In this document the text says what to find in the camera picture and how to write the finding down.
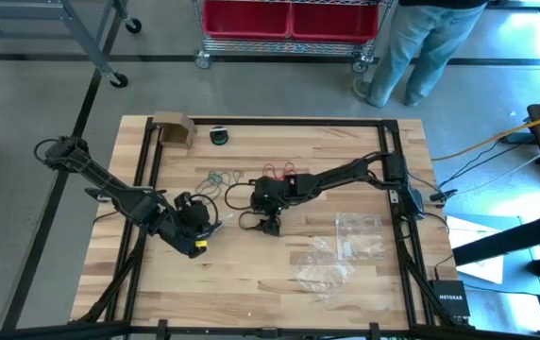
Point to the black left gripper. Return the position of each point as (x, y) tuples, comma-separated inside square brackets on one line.
[(192, 222)]

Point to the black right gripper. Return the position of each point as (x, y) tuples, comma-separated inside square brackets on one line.
[(272, 196)]

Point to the thin black rubber band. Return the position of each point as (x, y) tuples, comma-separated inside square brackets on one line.
[(225, 196)]

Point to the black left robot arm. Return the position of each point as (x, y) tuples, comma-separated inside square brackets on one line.
[(109, 186)]

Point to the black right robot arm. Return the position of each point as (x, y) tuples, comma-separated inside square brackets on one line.
[(336, 177)]

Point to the red rubber band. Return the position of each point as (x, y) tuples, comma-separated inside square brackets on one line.
[(283, 174), (266, 169), (293, 167)]

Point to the green rubber band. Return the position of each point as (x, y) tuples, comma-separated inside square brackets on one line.
[(215, 178), (202, 185)]

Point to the crumpled clear zip bag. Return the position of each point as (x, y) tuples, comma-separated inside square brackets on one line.
[(322, 271)]

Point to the flat clear zip bag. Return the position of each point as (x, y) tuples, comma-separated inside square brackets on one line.
[(359, 236)]

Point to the small open cardboard box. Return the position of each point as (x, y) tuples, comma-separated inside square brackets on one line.
[(175, 134)]

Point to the grey caster wheel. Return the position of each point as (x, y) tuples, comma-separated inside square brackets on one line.
[(202, 60), (360, 65)]

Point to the black caster wheel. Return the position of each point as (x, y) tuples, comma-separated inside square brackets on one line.
[(133, 25), (119, 80)]

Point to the red plastic bin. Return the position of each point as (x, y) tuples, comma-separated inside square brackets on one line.
[(246, 19), (333, 21)]

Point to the white sheet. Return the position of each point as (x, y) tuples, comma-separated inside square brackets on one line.
[(468, 231)]

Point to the person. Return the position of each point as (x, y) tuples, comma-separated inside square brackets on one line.
[(416, 47)]

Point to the black power adapter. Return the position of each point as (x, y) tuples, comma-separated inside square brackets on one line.
[(518, 138)]

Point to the black Netgear network switch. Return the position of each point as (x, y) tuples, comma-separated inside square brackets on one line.
[(449, 298)]

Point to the grey metal cart frame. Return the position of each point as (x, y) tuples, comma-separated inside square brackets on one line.
[(86, 42)]

